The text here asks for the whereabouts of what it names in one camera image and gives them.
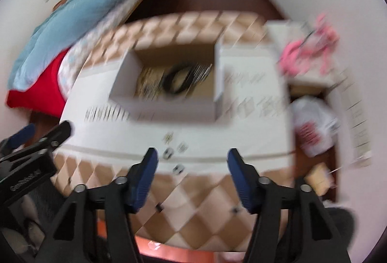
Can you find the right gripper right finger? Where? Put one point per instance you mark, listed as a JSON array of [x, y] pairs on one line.
[[292, 224]]

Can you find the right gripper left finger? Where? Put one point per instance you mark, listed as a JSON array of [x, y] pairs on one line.
[[93, 225]]

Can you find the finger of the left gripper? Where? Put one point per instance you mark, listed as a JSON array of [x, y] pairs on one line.
[[16, 140], [52, 140]]

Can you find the gold H earring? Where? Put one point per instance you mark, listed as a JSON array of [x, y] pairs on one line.
[[168, 137]]

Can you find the black smart band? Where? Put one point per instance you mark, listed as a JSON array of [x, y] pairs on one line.
[[178, 79]]

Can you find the small gold earring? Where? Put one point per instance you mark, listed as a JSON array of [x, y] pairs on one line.
[[182, 147]]

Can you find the red bed sheet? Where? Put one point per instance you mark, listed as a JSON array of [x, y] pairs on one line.
[[44, 96]]

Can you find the white power strip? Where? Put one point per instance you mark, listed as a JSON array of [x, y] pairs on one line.
[[355, 115]]

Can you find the light blue quilt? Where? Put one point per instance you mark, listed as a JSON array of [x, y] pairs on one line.
[[64, 27]]

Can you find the white plastic bag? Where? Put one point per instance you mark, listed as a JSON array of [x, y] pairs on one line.
[[315, 124]]

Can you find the checkered printed table cover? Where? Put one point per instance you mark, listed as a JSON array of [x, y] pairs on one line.
[[192, 201]]

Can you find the white cardboard box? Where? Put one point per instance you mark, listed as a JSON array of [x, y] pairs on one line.
[[137, 85]]

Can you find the pink panther plush toy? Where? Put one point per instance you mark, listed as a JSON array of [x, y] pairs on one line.
[[298, 56]]

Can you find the white cloth covered box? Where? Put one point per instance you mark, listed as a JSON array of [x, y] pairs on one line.
[[281, 33]]

